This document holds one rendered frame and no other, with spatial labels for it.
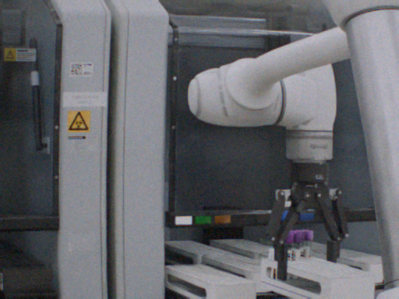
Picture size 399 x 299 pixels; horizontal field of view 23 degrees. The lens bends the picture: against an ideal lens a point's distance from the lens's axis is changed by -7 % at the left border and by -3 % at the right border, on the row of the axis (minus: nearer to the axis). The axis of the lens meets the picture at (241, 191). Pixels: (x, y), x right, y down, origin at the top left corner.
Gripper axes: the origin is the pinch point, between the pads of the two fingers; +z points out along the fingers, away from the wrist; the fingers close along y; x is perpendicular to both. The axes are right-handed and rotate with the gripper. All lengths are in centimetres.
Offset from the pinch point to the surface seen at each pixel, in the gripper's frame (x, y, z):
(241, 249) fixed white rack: 68, 16, 5
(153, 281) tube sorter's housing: 33.5, -20.0, 6.9
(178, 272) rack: 33.0, -14.3, 4.9
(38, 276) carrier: 32, -47, 5
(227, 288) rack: 14.0, -10.8, 5.8
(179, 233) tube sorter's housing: 110, 14, 5
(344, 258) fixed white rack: 41, 31, 5
